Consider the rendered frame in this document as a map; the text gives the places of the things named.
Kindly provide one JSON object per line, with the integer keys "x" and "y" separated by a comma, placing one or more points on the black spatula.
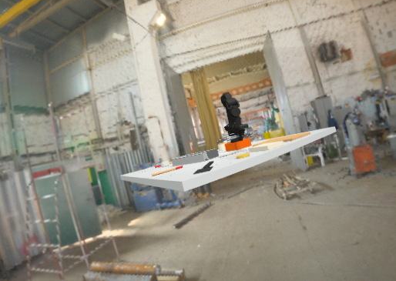
{"x": 206, "y": 168}

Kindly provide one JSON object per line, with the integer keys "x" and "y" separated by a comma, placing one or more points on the grey rectangular tin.
{"x": 195, "y": 157}

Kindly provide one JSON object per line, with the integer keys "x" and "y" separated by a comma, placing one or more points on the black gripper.
{"x": 240, "y": 128}

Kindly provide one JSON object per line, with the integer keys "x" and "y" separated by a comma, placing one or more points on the silver measuring spoon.
{"x": 164, "y": 163}

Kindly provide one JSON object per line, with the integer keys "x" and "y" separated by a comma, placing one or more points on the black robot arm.
{"x": 233, "y": 111}

